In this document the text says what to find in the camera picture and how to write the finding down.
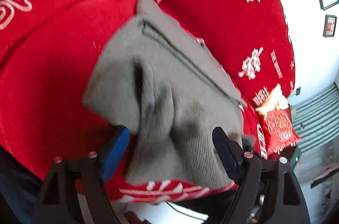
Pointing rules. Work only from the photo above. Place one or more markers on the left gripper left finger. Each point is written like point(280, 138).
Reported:
point(57, 201)

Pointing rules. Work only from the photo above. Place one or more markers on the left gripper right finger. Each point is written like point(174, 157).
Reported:
point(283, 202)

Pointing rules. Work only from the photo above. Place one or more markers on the grey striped radiator panel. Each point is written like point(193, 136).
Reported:
point(316, 119)

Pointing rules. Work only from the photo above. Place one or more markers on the red wedding bedspread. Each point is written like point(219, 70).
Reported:
point(49, 49)

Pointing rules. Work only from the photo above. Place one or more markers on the red embroidered pillow near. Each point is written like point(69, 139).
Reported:
point(275, 122)

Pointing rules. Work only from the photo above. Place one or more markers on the small red framed picture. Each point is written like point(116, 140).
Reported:
point(329, 26)

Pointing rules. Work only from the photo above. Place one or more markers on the grey knit garment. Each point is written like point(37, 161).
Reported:
point(166, 88)

